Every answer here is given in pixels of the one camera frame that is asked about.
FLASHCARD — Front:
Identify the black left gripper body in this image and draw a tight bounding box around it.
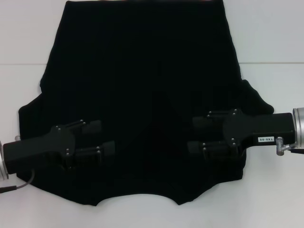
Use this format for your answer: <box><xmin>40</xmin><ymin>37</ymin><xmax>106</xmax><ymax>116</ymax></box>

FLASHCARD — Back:
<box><xmin>2</xmin><ymin>125</ymin><xmax>77</xmax><ymax>176</ymax></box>

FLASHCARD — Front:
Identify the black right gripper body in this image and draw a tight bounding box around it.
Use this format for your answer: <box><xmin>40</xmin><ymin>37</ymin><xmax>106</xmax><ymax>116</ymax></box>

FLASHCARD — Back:
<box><xmin>223</xmin><ymin>109</ymin><xmax>295</xmax><ymax>147</ymax></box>

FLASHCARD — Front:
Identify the black shirt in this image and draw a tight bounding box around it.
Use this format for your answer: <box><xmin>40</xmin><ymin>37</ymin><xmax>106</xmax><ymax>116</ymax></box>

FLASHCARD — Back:
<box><xmin>16</xmin><ymin>0</ymin><xmax>275</xmax><ymax>207</ymax></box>

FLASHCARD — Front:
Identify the right gripper cable with plug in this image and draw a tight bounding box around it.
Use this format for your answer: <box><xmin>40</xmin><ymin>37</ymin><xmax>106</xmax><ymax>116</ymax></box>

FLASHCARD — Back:
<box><xmin>275</xmin><ymin>136</ymin><xmax>304</xmax><ymax>156</ymax></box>

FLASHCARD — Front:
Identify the gripper cable with plug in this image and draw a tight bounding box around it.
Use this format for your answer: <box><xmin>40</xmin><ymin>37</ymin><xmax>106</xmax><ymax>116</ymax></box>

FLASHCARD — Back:
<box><xmin>0</xmin><ymin>135</ymin><xmax>37</xmax><ymax>192</ymax></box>
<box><xmin>275</xmin><ymin>136</ymin><xmax>304</xmax><ymax>156</ymax></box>

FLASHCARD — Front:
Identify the left gripper cable with plug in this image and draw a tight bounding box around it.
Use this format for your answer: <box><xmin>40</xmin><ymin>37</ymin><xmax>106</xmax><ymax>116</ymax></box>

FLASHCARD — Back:
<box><xmin>0</xmin><ymin>135</ymin><xmax>37</xmax><ymax>192</ymax></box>

